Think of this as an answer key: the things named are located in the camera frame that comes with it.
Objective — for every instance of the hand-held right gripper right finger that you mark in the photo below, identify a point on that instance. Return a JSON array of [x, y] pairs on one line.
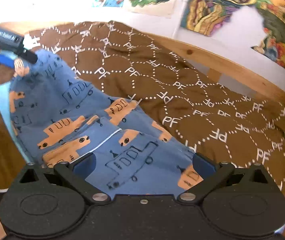
[[202, 166]]

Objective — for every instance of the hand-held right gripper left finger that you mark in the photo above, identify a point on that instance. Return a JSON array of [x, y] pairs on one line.
[[85, 167]]

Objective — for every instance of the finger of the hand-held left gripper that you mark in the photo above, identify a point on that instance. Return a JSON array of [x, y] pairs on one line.
[[30, 57], [6, 60]]

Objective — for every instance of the blue car-print pants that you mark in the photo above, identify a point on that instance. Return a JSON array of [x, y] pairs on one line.
[[142, 165]]

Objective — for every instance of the brown letter-print blanket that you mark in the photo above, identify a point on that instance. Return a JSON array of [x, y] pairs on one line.
[[207, 100]]

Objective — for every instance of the torn colourful painted poster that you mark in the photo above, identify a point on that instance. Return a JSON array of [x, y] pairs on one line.
[[212, 7]]

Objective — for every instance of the wooden bed frame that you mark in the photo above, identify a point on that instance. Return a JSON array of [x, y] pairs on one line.
[[232, 65]]

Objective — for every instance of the white wall pipe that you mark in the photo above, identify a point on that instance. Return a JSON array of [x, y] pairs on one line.
[[179, 17]]

